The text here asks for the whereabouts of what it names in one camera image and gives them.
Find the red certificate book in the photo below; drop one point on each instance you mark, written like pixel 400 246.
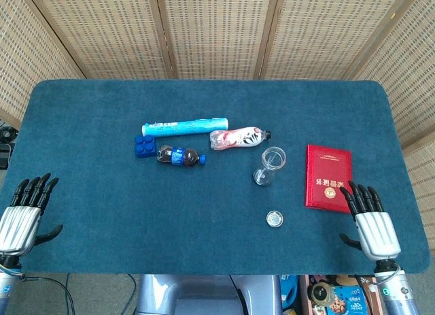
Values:
pixel 326 172

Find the cola bottle blue label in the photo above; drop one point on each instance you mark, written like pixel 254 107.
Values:
pixel 176 156

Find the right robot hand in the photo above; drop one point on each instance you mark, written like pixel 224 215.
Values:
pixel 377 233

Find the light blue paper tube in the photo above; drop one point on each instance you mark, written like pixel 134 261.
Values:
pixel 183 126

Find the white red plastic bottle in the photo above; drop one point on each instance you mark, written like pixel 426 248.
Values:
pixel 238 138

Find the black devices on floor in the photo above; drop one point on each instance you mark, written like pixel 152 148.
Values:
pixel 5 148

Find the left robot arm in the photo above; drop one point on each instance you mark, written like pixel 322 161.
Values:
pixel 5 287

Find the blue toy building brick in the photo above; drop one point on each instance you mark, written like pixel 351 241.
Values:
pixel 145 146

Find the grey robot torso base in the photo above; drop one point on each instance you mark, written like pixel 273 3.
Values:
pixel 204 294

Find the small metal mesh strainer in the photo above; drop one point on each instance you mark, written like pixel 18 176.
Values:
pixel 274 219

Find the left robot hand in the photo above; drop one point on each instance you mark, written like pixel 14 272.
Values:
pixel 20 223

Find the blue carpet table mat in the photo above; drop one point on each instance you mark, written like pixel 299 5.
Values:
pixel 170 219

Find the clear glass jar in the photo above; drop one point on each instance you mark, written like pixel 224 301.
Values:
pixel 272 158

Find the blue plastic container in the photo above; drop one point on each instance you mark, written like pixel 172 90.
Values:
pixel 289 291

